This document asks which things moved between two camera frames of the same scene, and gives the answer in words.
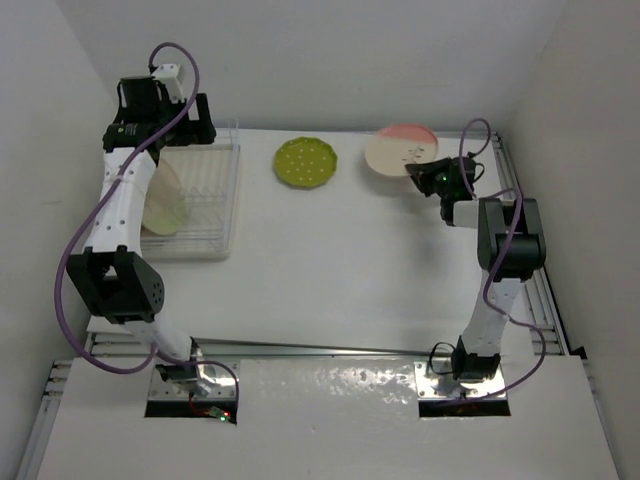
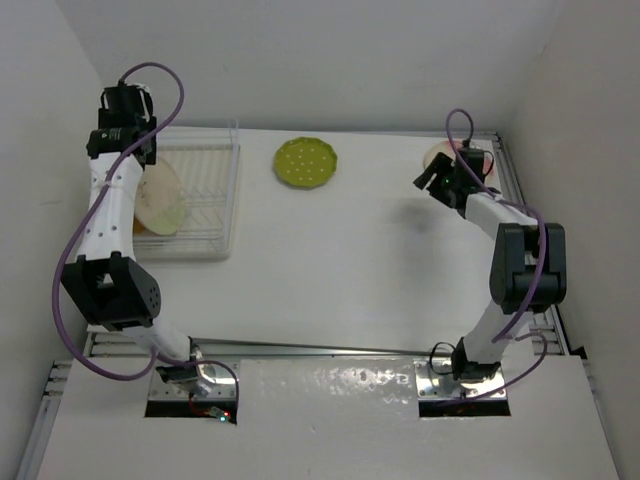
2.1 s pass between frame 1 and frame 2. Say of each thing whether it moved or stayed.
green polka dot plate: stayed
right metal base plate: stayed
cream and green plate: stayed
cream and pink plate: moved
